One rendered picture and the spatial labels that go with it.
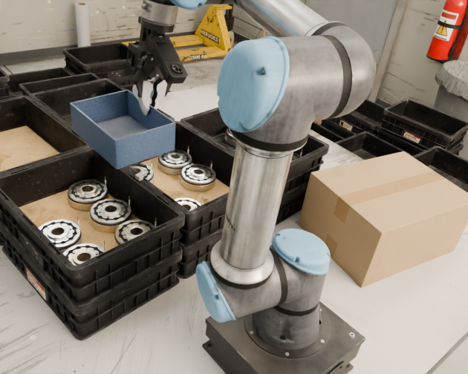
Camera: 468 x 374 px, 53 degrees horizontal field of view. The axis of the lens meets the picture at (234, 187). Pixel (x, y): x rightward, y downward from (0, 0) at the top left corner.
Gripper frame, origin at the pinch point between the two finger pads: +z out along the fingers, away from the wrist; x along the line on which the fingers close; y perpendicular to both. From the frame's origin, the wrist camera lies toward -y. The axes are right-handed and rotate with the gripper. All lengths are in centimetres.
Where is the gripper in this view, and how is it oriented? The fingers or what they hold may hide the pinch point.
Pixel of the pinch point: (150, 111)
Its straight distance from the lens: 113.0
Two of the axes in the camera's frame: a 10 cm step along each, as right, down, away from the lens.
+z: -2.2, 8.5, 4.8
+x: -7.6, 1.6, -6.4
